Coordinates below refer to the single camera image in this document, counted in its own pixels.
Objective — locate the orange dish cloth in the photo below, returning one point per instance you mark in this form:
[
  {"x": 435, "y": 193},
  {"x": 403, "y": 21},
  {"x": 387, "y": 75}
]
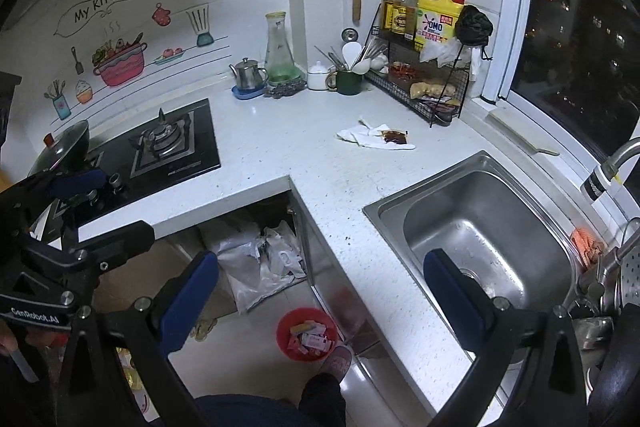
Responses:
[{"x": 588, "y": 247}]

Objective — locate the white rice spoon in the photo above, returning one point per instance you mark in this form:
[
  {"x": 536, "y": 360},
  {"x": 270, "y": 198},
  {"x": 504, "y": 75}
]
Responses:
[{"x": 351, "y": 52}]

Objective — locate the person's left hand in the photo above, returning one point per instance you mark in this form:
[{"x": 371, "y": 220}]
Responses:
[{"x": 34, "y": 337}]

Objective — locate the stainless steel sink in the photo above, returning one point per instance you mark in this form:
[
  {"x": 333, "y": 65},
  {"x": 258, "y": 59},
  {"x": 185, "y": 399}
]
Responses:
[{"x": 489, "y": 225}]

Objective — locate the white paper towel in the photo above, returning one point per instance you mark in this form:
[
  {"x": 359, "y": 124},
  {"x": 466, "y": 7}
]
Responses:
[{"x": 366, "y": 136}]

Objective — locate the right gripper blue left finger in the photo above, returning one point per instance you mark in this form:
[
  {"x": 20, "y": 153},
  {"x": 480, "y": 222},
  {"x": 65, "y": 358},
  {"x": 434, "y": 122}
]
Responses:
[{"x": 183, "y": 298}]

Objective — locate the black wire rack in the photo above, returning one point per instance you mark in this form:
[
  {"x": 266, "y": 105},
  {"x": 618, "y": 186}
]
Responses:
[{"x": 404, "y": 69}]

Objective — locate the black wok with lid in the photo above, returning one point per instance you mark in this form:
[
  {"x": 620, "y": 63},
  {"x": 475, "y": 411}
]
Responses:
[{"x": 65, "y": 153}]

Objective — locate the steel wool scrubber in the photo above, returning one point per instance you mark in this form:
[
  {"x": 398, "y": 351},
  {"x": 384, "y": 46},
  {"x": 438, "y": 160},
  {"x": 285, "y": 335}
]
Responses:
[{"x": 284, "y": 89}]

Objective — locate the pink slipper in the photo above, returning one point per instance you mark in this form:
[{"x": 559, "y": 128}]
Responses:
[{"x": 338, "y": 362}]

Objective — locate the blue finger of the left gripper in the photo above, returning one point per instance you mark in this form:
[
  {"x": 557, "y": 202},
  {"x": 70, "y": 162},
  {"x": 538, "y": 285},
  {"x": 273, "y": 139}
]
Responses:
[
  {"x": 68, "y": 186},
  {"x": 118, "y": 246}
]

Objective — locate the dark sauce bottle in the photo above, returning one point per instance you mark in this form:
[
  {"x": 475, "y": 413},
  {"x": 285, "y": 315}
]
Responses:
[{"x": 411, "y": 18}]

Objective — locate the black frying pan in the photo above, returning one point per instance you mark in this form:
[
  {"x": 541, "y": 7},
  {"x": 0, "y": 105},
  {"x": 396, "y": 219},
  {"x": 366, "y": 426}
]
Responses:
[{"x": 615, "y": 399}]

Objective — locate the small steel teapot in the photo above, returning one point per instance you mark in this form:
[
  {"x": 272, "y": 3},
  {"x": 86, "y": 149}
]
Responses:
[{"x": 248, "y": 75}]

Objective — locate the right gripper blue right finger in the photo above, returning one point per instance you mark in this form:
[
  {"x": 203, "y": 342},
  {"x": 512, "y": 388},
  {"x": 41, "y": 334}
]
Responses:
[{"x": 465, "y": 305}]

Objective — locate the brown sauce packet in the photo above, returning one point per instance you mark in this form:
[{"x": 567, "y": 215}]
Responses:
[{"x": 394, "y": 136}]

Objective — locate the red trash bucket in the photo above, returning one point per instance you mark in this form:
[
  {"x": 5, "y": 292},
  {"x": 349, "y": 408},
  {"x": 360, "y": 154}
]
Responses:
[{"x": 306, "y": 335}]

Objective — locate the black cloth on rack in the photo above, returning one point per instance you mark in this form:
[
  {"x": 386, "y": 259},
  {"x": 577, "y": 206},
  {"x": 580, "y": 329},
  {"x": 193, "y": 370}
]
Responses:
[{"x": 473, "y": 27}]

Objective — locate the yellow detergent jug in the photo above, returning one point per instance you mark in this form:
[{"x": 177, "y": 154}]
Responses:
[{"x": 435, "y": 21}]

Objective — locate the dark green mug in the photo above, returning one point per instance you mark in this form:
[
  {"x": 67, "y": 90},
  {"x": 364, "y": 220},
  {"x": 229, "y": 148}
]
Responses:
[{"x": 344, "y": 83}]

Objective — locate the oil bottle yellow label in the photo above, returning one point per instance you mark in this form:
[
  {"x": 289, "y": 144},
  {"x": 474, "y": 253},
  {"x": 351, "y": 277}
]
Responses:
[{"x": 394, "y": 17}]

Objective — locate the white plastic bag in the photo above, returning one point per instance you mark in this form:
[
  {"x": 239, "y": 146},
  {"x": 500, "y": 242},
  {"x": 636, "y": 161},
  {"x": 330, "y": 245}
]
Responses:
[{"x": 258, "y": 263}]

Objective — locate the white lidded jar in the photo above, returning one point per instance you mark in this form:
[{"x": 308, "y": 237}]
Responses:
[{"x": 316, "y": 76}]

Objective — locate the chrome faucet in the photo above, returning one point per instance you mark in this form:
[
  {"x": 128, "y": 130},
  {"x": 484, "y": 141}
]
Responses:
[{"x": 601, "y": 177}]

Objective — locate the ginger root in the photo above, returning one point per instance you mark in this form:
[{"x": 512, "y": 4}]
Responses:
[{"x": 431, "y": 90}]

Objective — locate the glass carafe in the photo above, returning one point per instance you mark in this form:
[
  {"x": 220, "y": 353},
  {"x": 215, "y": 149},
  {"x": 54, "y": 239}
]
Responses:
[{"x": 279, "y": 61}]

